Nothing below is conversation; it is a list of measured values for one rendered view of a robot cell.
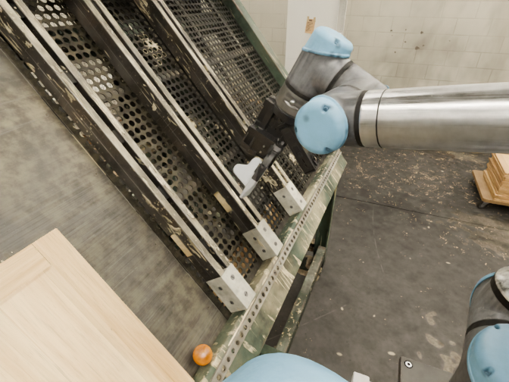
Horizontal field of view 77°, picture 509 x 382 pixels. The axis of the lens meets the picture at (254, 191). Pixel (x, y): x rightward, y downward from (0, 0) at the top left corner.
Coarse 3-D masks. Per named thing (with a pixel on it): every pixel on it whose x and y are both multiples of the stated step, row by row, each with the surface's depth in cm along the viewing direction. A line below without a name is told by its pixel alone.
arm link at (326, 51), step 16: (320, 32) 52; (336, 32) 55; (304, 48) 54; (320, 48) 52; (336, 48) 51; (352, 48) 53; (304, 64) 55; (320, 64) 53; (336, 64) 53; (288, 80) 58; (304, 80) 56; (320, 80) 54; (304, 96) 57
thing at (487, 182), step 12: (492, 156) 310; (504, 156) 297; (492, 168) 302; (504, 168) 276; (480, 180) 313; (492, 180) 297; (504, 180) 272; (480, 192) 296; (492, 192) 287; (504, 192) 276; (480, 204) 292; (504, 204) 281
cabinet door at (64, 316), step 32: (32, 256) 64; (64, 256) 68; (0, 288) 59; (32, 288) 62; (64, 288) 66; (96, 288) 70; (0, 320) 57; (32, 320) 61; (64, 320) 64; (96, 320) 68; (128, 320) 73; (0, 352) 56; (32, 352) 59; (64, 352) 62; (96, 352) 66; (128, 352) 70; (160, 352) 75
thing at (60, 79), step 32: (0, 0) 74; (0, 32) 78; (32, 32) 79; (32, 64) 79; (64, 64) 80; (64, 96) 80; (96, 96) 83; (96, 128) 81; (128, 160) 82; (160, 192) 86; (160, 224) 89; (192, 224) 90; (192, 256) 90; (224, 256) 93; (224, 288) 91
